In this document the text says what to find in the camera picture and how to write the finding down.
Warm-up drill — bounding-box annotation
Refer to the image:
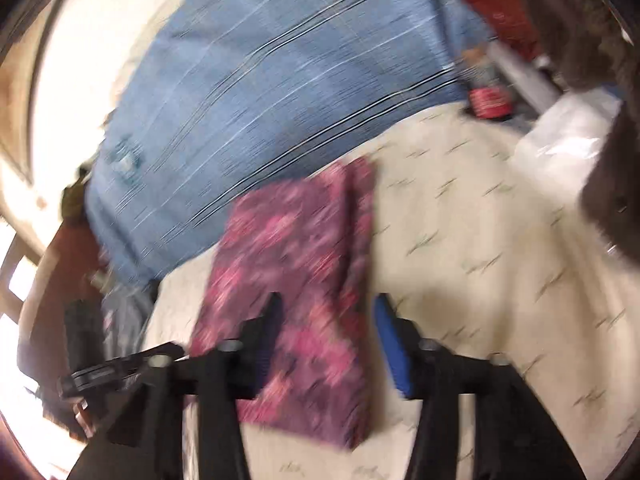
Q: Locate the blue plaid quilt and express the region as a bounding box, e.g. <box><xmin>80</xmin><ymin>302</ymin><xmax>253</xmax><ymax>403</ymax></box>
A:
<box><xmin>82</xmin><ymin>0</ymin><xmax>496</xmax><ymax>286</ymax></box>

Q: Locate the purple floral garment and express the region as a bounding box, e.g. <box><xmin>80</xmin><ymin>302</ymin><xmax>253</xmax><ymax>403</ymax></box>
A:
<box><xmin>189</xmin><ymin>156</ymin><xmax>378</xmax><ymax>451</ymax></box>

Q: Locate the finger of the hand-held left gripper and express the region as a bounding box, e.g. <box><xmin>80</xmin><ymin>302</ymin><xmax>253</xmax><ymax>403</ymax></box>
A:
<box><xmin>57</xmin><ymin>342</ymin><xmax>187</xmax><ymax>400</ymax></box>

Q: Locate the white plastic bag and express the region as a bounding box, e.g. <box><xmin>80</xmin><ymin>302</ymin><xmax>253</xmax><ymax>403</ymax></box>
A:
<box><xmin>512</xmin><ymin>87</ymin><xmax>623</xmax><ymax>201</ymax></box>

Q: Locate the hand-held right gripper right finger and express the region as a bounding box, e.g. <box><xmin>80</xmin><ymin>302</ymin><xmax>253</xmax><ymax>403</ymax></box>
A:
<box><xmin>372</xmin><ymin>292</ymin><xmax>588</xmax><ymax>480</ymax></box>

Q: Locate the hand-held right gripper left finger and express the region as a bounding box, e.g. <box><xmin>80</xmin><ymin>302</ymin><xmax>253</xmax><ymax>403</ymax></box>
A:
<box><xmin>67</xmin><ymin>292</ymin><xmax>284</xmax><ymax>480</ymax></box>

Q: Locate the cream patterned bed sheet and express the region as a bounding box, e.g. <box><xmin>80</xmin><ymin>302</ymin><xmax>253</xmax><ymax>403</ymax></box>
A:
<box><xmin>142</xmin><ymin>105</ymin><xmax>631</xmax><ymax>480</ymax></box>

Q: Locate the red bag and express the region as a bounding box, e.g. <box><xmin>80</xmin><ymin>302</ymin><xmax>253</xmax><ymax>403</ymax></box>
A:
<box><xmin>425</xmin><ymin>0</ymin><xmax>543</xmax><ymax>61</ymax></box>

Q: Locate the red-label soda bottle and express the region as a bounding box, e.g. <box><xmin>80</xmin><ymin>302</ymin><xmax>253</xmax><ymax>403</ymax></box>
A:
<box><xmin>460</xmin><ymin>47</ymin><xmax>516</xmax><ymax>122</ymax></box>

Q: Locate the dark brown cloth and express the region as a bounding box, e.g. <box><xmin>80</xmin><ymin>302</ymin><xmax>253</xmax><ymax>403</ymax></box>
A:
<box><xmin>520</xmin><ymin>0</ymin><xmax>640</xmax><ymax>266</ymax></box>

